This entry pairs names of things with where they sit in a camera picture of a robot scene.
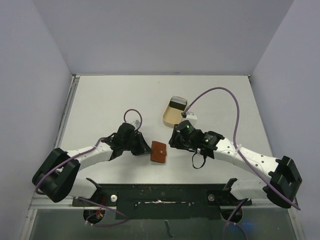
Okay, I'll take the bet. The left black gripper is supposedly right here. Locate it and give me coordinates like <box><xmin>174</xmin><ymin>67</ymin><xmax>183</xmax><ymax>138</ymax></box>
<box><xmin>123</xmin><ymin>131</ymin><xmax>153</xmax><ymax>156</ymax></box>

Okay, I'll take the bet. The brown leather card holder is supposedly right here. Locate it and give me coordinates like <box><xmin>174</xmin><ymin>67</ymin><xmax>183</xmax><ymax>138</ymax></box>
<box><xmin>150</xmin><ymin>140</ymin><xmax>167</xmax><ymax>164</ymax></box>

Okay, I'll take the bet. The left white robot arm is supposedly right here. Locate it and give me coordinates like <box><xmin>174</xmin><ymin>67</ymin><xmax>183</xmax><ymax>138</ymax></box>
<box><xmin>32</xmin><ymin>122</ymin><xmax>153</xmax><ymax>206</ymax></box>

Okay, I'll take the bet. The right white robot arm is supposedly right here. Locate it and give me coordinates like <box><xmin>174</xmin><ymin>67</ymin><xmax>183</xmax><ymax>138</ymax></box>
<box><xmin>169</xmin><ymin>120</ymin><xmax>302</xmax><ymax>210</ymax></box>

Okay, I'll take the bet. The tan oval cardboard tray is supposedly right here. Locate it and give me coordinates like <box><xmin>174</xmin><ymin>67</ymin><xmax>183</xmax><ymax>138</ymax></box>
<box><xmin>162</xmin><ymin>103</ymin><xmax>184</xmax><ymax>128</ymax></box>

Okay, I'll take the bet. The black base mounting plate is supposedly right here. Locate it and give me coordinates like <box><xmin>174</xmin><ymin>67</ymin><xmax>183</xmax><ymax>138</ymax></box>
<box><xmin>72</xmin><ymin>183</ymin><xmax>240</xmax><ymax>220</ymax></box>

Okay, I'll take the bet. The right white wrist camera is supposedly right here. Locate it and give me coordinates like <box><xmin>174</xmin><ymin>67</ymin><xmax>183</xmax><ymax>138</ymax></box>
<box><xmin>180</xmin><ymin>111</ymin><xmax>198</xmax><ymax>127</ymax></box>

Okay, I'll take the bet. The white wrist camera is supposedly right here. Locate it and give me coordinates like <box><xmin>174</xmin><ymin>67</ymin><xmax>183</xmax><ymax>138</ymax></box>
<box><xmin>180</xmin><ymin>111</ymin><xmax>198</xmax><ymax>127</ymax></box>
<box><xmin>130</xmin><ymin>119</ymin><xmax>141</xmax><ymax>129</ymax></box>

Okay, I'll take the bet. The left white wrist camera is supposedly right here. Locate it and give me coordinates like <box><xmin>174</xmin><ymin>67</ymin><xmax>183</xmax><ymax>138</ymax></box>
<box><xmin>130</xmin><ymin>119</ymin><xmax>141</xmax><ymax>129</ymax></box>

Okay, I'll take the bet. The aluminium rail left edge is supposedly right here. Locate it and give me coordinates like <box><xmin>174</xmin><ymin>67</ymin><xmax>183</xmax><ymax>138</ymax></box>
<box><xmin>19</xmin><ymin>74</ymin><xmax>80</xmax><ymax>240</ymax></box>

